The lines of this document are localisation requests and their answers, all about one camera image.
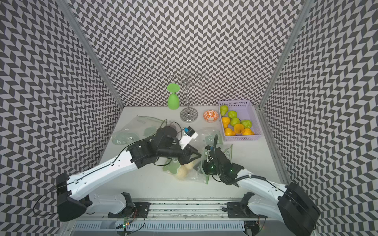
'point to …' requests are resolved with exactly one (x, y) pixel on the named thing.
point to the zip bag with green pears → (138, 128)
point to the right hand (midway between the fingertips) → (194, 170)
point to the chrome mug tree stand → (188, 114)
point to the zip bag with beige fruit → (193, 171)
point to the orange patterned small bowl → (210, 116)
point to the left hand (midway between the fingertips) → (196, 155)
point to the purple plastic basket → (245, 111)
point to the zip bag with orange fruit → (208, 141)
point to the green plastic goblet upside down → (173, 100)
